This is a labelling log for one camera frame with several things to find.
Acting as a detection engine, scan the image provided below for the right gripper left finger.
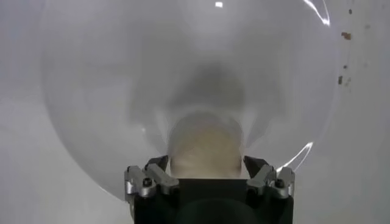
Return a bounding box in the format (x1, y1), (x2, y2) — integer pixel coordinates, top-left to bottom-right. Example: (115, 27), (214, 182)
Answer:
(124, 155), (180, 203)

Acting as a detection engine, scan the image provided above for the white round plate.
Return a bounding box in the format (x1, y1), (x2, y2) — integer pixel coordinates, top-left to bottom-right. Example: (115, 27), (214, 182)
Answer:
(41, 0), (341, 201)

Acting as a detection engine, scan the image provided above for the white steamed baozi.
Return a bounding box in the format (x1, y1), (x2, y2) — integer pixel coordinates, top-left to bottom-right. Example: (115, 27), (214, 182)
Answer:
(167, 111), (244, 180)

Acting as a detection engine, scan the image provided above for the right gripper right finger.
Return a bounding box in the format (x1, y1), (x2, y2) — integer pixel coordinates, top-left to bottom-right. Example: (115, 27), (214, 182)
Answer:
(243, 155), (296, 200)

